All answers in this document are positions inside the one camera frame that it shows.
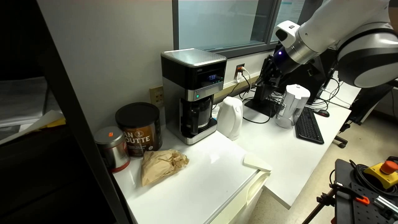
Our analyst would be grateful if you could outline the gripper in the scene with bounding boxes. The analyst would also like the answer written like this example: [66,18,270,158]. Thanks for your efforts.
[255,47,301,90]

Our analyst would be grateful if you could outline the black and silver coffee maker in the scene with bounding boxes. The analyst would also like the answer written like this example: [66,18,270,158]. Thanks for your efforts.
[161,48,227,145]

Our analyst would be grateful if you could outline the glass coffee carafe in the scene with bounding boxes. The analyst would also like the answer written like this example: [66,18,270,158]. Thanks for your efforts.
[183,96,215,137]

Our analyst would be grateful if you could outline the brown coffee can black lid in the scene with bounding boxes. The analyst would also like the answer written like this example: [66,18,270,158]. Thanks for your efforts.
[115,102,163,158]

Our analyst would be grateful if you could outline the yellow emergency stop button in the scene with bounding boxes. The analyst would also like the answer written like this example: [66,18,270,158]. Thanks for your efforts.
[363,160,398,189]

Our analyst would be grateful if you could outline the white water filter pitcher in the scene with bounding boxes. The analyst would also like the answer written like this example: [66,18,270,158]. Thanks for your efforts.
[275,84,311,129]

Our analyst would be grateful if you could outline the black monitor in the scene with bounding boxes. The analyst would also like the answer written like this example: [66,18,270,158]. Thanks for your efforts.
[244,44,340,118]

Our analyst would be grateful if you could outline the white electric kettle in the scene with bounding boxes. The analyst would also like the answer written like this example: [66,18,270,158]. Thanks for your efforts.
[216,96,243,141]

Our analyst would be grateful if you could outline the black keyboard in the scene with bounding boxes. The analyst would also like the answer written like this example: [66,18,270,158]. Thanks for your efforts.
[294,107,325,144]

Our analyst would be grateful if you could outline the window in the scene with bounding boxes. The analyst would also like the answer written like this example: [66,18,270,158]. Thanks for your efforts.
[172,0,324,58]

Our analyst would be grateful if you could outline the flat white pad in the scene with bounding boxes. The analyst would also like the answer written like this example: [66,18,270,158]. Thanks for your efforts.
[243,153,273,173]

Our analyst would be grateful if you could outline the black office chair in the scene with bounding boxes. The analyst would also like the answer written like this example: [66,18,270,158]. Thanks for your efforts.
[334,83,393,148]

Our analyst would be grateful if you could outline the crumpled brown paper bag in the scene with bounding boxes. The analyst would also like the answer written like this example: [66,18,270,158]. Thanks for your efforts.
[141,149,190,187]

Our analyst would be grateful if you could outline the orange clamp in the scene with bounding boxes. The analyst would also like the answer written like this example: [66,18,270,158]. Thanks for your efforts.
[354,194,371,205]

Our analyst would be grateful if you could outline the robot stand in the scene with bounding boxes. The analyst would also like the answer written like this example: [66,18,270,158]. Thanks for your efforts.
[334,159,398,224]

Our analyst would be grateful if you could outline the silver tin with red base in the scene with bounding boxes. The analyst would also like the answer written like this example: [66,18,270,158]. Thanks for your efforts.
[94,126,131,173]

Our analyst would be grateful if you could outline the dark shelf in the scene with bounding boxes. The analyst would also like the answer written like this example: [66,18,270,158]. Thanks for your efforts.
[0,0,130,224]

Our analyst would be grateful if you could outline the stack of papers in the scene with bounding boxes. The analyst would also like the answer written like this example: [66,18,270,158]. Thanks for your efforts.
[0,76,66,145]

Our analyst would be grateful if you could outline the white cable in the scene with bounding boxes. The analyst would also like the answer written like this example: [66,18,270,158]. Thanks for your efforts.
[238,67,253,94]

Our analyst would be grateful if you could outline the wall socket with plugs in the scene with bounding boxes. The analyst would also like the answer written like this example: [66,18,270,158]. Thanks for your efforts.
[235,63,246,80]

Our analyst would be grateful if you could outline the beige wall socket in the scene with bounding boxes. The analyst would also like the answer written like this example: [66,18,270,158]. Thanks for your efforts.
[149,86,164,108]

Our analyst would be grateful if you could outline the black cable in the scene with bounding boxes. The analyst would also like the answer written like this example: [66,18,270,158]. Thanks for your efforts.
[349,160,398,198]

